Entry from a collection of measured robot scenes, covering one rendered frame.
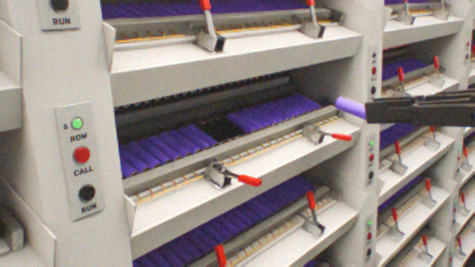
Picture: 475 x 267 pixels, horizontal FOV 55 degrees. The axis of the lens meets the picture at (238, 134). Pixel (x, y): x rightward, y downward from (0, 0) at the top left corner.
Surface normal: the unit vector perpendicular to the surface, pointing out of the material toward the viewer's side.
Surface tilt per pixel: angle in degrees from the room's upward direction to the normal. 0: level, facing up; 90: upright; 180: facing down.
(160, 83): 112
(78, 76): 90
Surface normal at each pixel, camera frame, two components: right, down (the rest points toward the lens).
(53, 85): 0.76, 0.14
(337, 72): -0.66, 0.22
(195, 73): 0.72, 0.48
